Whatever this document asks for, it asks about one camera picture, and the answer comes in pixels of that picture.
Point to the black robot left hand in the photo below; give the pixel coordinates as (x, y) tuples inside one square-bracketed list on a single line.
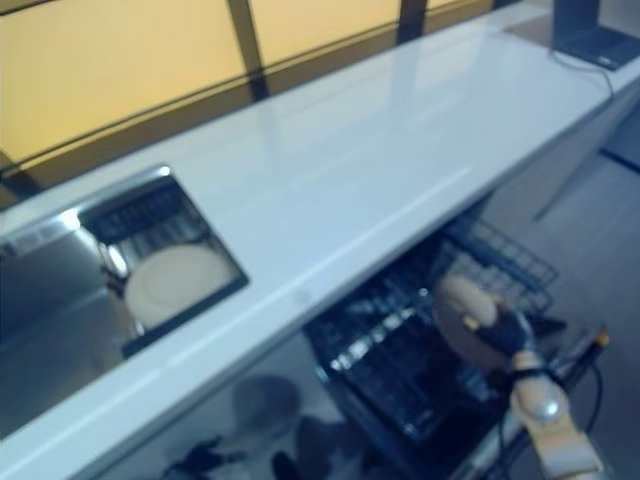
[(205, 457)]

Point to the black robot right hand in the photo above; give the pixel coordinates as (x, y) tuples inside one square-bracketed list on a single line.
[(505, 335)]

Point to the cream round plate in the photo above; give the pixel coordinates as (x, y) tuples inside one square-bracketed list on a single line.
[(460, 320), (175, 285)]

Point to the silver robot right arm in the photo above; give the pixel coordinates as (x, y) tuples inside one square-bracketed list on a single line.
[(545, 410)]

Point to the white cabinet door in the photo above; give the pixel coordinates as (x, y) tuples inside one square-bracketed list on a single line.
[(200, 400), (575, 165)]

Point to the black robot left foot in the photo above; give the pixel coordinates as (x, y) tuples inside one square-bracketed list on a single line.
[(284, 467)]

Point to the black robot foot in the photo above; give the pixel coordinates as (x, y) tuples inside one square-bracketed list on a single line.
[(322, 445), (284, 467)]

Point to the black robot right foot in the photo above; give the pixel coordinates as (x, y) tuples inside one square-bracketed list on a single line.
[(322, 445)]

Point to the stainless steel sink basin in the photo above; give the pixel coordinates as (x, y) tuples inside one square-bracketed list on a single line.
[(40, 310)]

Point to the black dish drying rack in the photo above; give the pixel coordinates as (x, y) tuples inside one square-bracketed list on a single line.
[(150, 210)]

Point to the dark open laptop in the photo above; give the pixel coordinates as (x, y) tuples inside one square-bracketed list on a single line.
[(600, 47)]

